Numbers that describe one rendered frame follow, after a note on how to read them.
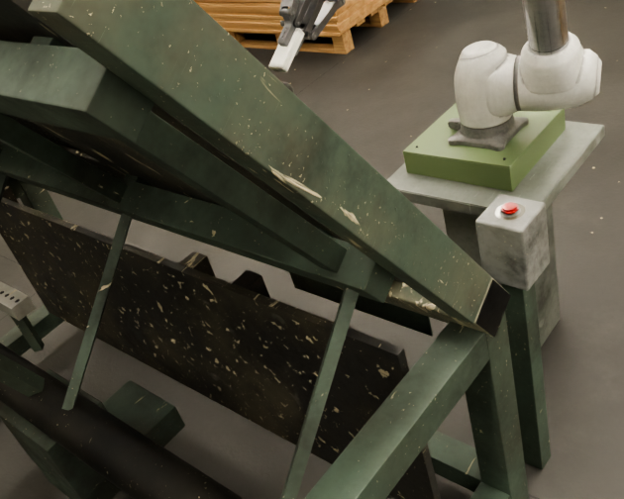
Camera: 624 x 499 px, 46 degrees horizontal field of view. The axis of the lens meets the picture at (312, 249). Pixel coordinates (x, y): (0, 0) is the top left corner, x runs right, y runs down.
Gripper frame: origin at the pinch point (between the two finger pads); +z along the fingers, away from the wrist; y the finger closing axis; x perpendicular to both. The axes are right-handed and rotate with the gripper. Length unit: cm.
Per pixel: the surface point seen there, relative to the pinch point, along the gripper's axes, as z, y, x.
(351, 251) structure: 20.8, 34.9, -1.0
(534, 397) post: 27, 127, -10
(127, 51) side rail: 20.3, -32.3, -13.0
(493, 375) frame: 29, 89, -13
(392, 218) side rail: 15.1, 25.6, -13.1
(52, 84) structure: 24.4, -30.0, 2.3
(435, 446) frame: 50, 130, 13
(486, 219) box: -4, 75, -4
